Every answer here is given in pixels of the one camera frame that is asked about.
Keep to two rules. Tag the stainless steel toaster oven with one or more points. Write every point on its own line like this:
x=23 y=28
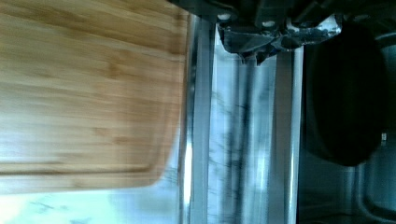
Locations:
x=330 y=193

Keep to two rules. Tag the bamboo cutting board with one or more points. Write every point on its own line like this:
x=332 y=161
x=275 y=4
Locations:
x=91 y=92

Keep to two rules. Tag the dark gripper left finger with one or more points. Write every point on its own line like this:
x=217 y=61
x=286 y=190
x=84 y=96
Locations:
x=248 y=42

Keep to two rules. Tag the black round pan in oven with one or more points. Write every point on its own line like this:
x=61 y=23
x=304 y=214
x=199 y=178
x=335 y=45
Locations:
x=346 y=97

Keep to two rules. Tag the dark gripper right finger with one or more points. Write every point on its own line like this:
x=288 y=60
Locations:
x=293 y=37

